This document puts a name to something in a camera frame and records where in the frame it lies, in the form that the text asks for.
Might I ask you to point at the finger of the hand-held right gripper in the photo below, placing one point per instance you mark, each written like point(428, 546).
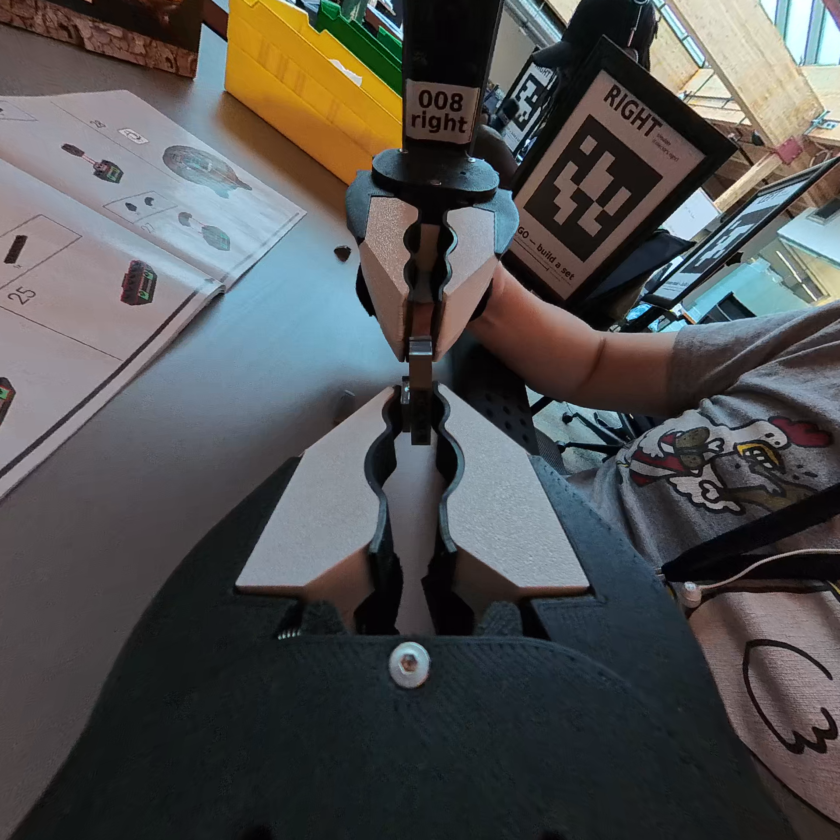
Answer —
point(469, 262)
point(384, 262)

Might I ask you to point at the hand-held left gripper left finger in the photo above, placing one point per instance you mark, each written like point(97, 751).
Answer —
point(315, 525)

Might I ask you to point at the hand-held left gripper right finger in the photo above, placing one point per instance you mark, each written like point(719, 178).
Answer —
point(512, 518)

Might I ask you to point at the curved dark toy brick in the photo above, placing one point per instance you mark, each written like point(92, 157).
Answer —
point(420, 361)

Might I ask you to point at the long studded toy brick plate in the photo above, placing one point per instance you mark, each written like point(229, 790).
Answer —
point(417, 420)

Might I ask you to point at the person's right forearm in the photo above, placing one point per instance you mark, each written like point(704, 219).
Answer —
point(577, 348)

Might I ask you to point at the grey desk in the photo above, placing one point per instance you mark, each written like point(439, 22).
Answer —
point(229, 394)

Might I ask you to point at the dark sloped toy brick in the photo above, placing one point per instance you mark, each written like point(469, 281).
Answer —
point(342, 253)

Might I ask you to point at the green plastic bin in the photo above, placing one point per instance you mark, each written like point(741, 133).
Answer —
point(367, 46)

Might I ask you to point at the black framed marker sign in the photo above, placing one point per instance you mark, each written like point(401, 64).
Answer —
point(535, 98)
point(610, 184)
point(735, 243)

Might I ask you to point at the black office chair base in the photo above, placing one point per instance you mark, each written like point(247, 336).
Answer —
point(594, 433)

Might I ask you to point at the black perforated armrest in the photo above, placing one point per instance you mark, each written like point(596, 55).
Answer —
point(499, 400)

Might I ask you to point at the yellow plastic bin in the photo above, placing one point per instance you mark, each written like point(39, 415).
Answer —
point(295, 105)

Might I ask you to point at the open building instruction booklet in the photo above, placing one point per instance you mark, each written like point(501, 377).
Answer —
point(98, 262)

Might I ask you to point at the black toy set box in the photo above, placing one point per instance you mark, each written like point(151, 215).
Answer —
point(131, 46)

